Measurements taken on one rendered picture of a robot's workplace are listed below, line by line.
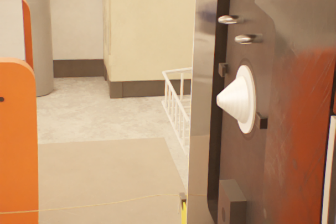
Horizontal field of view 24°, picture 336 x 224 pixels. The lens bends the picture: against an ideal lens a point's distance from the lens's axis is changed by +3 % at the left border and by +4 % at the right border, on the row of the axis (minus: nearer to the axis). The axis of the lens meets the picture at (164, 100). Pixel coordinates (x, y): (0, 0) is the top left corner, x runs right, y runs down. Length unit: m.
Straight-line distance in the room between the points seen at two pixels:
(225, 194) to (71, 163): 0.98
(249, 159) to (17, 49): 0.47
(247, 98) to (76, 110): 3.18
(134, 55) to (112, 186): 2.33
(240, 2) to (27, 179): 0.47
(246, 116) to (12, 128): 0.44
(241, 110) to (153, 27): 3.18
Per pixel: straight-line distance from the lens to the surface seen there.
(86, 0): 4.18
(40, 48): 3.94
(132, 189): 1.59
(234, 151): 0.76
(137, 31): 3.86
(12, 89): 1.03
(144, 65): 3.92
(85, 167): 1.68
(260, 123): 0.64
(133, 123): 3.70
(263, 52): 0.66
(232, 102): 0.70
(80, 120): 3.72
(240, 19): 0.71
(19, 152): 1.07
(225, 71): 0.76
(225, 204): 0.75
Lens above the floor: 1.46
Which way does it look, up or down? 22 degrees down
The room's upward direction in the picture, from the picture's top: 2 degrees clockwise
